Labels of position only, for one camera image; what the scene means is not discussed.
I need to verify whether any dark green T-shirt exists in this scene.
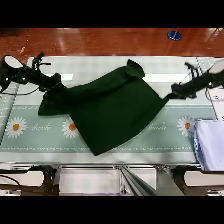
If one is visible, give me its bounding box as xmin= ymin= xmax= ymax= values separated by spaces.
xmin=37 ymin=58 xmax=170 ymax=157

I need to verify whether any black cable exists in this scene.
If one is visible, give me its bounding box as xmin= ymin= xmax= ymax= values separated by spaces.
xmin=0 ymin=86 xmax=42 ymax=97
xmin=203 ymin=85 xmax=216 ymax=102

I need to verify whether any silver frame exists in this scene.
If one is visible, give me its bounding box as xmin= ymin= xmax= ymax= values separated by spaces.
xmin=0 ymin=162 xmax=224 ymax=197

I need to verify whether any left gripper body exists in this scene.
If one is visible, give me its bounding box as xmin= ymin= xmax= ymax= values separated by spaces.
xmin=38 ymin=72 xmax=63 ymax=93

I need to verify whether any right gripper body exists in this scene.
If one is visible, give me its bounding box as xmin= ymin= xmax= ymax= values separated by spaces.
xmin=170 ymin=73 xmax=212 ymax=99

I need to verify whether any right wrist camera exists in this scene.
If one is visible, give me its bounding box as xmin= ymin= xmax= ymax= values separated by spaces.
xmin=184 ymin=61 xmax=202 ymax=78

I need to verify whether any light blue garment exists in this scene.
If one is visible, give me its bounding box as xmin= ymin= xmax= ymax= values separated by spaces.
xmin=191 ymin=118 xmax=224 ymax=173

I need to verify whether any blue round disc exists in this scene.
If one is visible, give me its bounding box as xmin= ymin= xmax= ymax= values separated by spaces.
xmin=167 ymin=29 xmax=183 ymax=42

